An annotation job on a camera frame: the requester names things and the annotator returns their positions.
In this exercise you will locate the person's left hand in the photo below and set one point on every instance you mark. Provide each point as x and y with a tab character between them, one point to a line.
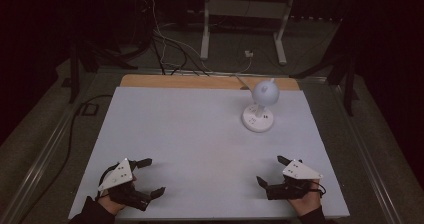
111	204

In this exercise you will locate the white table mat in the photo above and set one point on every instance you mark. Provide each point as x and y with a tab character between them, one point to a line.
186	134

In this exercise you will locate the person's right hand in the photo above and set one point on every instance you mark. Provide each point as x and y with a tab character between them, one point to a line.
308	204

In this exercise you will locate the white metal stand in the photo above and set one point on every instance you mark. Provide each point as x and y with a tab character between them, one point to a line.
245	9

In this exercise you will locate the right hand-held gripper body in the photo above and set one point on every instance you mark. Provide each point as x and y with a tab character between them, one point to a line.
300	171

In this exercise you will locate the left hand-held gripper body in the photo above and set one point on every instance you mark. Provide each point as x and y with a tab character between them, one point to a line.
116	177

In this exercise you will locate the white desk lamp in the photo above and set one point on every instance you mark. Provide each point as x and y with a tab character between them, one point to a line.
265	94

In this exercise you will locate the black tripod stand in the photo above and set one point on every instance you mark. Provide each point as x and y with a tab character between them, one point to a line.
348	80
75	70

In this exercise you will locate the white plug adapter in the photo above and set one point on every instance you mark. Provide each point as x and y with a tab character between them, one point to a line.
249	54

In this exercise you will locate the metal floor rail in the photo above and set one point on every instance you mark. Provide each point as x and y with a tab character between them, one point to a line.
36	160
363	150

